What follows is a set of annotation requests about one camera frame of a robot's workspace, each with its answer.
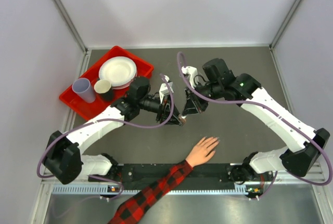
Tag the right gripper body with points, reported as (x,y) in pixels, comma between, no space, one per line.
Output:
(201,102)

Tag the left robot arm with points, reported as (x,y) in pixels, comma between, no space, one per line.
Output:
(64,156)

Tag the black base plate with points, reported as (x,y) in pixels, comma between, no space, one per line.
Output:
(136,175)

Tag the red plastic tray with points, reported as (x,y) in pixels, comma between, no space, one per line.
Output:
(91,110)

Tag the mannequin hand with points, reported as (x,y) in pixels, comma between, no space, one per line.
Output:
(203,151)

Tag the lilac plastic cup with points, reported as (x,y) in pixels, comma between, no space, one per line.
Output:
(83,88)

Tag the nail polish bottle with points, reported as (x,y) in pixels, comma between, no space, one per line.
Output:
(182,119)

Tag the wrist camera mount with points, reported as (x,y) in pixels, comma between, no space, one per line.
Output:
(190,73)
(163,90)

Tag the cream paper cup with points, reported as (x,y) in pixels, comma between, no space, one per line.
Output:
(102,86)

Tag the red plaid sleeve forearm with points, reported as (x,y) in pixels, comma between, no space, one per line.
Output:
(133,210)

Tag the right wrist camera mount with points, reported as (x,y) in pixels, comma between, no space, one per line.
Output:
(190,73)

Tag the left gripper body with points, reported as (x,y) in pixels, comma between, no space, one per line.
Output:
(162,114)

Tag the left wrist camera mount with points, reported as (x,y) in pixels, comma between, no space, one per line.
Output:
(163,90)

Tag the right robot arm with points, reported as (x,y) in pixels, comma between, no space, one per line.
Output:
(303,143)

